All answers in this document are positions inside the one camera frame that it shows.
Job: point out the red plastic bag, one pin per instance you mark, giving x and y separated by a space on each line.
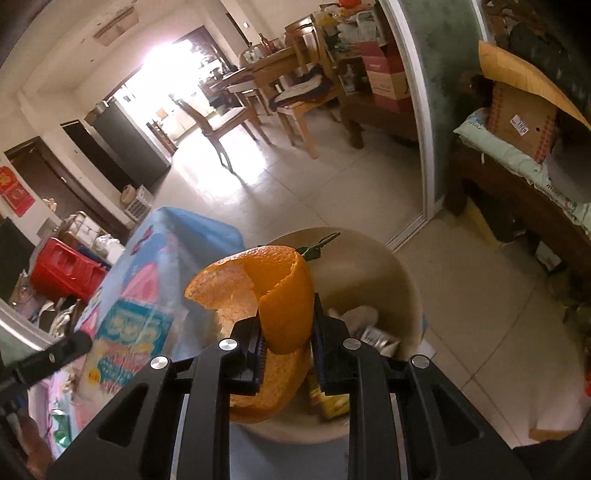
351 2

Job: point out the green leafy stem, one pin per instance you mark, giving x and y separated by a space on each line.
318 247

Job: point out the green snack packet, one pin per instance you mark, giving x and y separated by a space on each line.
60 427

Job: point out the wooden chair with dark cloth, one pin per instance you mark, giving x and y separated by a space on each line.
304 101

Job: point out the grey refrigerator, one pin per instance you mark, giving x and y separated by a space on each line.
134 143

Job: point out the red wall calendar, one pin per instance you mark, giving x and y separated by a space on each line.
13 191

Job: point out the carved dark wooden sofa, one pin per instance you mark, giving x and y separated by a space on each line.
498 184

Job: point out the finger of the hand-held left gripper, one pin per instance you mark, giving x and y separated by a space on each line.
51 357

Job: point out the white crumpled tissue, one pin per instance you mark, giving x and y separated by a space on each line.
362 316

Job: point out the wooden dining table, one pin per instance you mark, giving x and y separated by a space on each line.
268 64

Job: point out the silver foil packet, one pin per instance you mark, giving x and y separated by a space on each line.
376 340

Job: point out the dark wooden door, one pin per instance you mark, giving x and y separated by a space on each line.
92 147
55 184

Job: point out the beige plastic basin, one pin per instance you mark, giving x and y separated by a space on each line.
369 277

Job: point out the colourful printed packet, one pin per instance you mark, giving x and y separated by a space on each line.
129 327

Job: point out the orange peel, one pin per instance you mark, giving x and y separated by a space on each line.
281 295

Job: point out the metal pot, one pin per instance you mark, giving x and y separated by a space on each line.
99 107

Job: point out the dark wooden bench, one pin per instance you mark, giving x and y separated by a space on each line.
369 120

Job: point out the pale green seat pad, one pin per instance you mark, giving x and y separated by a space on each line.
498 152

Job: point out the brown glass bottle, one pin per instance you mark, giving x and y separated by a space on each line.
265 41

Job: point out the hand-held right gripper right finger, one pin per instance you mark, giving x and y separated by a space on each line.
328 360

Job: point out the cluttered metal shelf rack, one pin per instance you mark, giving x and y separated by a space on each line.
351 41

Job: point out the blue cartoon printed cloth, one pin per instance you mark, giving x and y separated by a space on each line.
194 230

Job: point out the red plastic stool stack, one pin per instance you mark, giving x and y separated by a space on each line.
64 267

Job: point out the red and white cardboard box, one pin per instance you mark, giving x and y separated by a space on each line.
388 74

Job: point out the black flat screen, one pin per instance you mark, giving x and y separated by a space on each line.
11 258

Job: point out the large brown cardboard box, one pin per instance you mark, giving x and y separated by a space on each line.
517 115

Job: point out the white plastic crate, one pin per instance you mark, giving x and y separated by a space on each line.
138 205

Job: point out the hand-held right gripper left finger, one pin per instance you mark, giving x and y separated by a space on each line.
254 364

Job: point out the woven basket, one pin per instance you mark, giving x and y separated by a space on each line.
127 194

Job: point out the dark folded cloth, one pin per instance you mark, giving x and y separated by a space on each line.
300 90

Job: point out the wooden chair with pale cushion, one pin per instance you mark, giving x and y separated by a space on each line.
217 120

